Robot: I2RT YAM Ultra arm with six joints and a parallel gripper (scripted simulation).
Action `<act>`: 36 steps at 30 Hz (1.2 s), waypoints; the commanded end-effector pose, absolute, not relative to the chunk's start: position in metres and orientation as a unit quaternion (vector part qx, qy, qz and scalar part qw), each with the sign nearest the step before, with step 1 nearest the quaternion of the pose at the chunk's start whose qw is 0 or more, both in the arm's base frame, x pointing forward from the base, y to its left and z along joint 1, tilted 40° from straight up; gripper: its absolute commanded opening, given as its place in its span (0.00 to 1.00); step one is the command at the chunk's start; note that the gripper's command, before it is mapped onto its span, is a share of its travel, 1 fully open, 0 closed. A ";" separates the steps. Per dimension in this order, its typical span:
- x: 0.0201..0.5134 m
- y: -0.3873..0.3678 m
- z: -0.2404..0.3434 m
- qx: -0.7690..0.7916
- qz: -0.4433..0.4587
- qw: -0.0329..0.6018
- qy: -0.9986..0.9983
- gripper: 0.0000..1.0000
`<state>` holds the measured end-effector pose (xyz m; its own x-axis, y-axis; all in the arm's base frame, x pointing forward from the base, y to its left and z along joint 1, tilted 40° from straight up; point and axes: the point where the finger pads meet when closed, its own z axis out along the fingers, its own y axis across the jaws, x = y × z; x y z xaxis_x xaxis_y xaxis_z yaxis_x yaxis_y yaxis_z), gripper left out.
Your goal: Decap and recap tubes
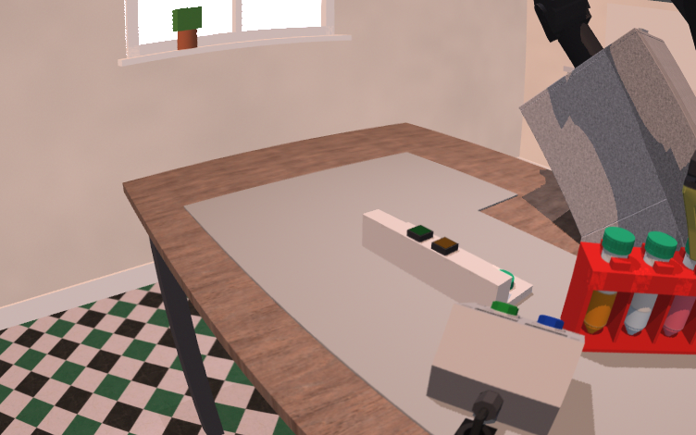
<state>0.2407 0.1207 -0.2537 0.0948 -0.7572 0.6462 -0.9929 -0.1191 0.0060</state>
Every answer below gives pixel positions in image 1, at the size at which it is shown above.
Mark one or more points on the light grey flat mat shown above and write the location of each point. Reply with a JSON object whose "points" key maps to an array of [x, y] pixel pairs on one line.
{"points": [[300, 241]]}

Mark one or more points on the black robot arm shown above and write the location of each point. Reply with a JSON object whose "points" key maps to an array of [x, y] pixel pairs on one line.
{"points": [[567, 21]]}

